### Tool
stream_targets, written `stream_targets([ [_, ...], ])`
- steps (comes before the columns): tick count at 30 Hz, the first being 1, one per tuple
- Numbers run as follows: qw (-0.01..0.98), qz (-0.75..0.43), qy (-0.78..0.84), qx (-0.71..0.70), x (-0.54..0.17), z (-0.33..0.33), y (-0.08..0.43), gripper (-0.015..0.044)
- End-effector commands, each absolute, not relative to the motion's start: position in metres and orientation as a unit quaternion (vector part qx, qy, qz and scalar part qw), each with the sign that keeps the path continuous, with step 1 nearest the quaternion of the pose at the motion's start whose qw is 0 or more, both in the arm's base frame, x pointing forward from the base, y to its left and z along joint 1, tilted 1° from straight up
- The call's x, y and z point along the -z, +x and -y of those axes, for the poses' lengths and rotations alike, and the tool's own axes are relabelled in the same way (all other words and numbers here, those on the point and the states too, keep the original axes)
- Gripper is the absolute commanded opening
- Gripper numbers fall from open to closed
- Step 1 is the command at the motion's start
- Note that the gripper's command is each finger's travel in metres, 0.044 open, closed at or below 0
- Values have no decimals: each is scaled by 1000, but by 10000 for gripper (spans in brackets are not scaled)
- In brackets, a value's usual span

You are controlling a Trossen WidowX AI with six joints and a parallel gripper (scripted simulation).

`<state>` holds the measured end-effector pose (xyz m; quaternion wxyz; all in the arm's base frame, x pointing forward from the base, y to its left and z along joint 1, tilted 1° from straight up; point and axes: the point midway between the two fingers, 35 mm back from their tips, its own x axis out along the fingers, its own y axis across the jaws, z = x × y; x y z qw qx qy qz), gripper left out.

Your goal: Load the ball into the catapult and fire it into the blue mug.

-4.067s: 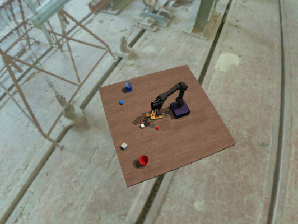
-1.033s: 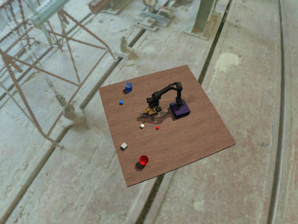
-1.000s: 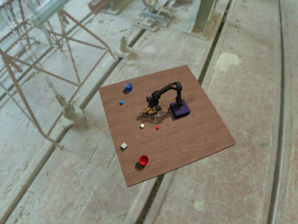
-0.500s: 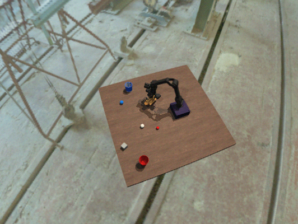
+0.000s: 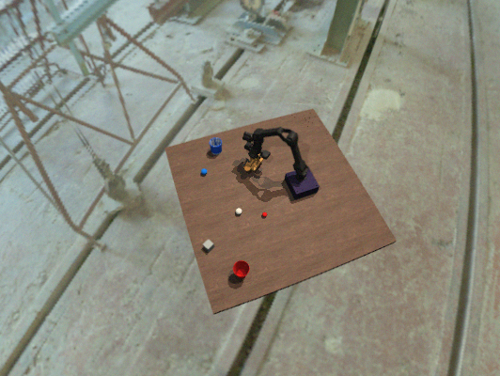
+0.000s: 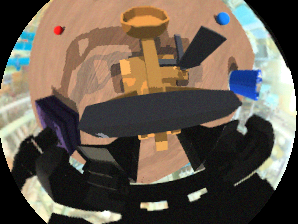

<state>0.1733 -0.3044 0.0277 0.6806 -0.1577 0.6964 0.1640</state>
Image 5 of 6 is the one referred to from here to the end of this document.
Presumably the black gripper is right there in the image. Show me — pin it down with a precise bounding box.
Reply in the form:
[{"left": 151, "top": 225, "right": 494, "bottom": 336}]
[{"left": 244, "top": 142, "right": 271, "bottom": 160}]

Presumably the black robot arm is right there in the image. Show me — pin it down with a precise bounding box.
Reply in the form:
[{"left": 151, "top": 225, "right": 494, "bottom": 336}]
[{"left": 242, "top": 127, "right": 308, "bottom": 182}]

